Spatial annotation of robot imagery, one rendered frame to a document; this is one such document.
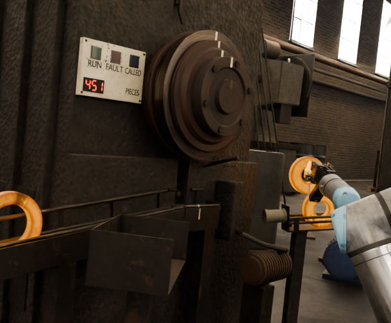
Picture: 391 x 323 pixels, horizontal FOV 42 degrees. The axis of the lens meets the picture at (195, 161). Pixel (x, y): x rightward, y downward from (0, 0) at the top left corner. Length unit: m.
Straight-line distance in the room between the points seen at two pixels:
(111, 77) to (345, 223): 0.88
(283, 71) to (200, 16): 7.75
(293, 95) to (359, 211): 8.73
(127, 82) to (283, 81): 8.11
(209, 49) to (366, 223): 0.84
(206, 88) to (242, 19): 0.62
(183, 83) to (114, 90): 0.23
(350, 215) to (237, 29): 1.14
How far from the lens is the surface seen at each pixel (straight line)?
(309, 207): 2.17
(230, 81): 1.81
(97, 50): 1.69
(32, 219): 1.48
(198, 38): 1.83
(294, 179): 2.14
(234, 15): 2.23
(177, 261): 1.48
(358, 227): 1.34
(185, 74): 1.74
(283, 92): 9.80
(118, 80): 1.75
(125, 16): 1.81
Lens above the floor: 0.97
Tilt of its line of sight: 3 degrees down
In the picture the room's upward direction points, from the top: 6 degrees clockwise
